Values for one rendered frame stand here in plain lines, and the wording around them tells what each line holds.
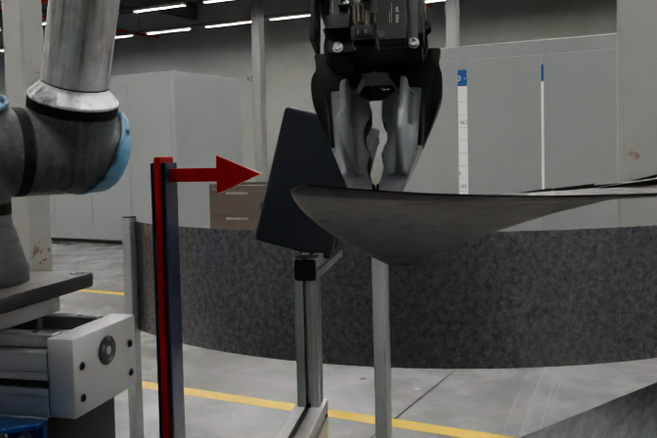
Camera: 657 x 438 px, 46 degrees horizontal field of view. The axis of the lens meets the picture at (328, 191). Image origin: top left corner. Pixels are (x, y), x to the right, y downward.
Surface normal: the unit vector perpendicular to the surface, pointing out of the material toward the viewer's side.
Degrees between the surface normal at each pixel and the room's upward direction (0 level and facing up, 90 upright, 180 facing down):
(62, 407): 90
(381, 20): 72
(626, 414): 55
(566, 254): 90
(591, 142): 90
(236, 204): 90
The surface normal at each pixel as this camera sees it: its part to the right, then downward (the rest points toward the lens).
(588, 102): -0.47, 0.06
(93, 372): 0.96, 0.00
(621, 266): 0.21, 0.04
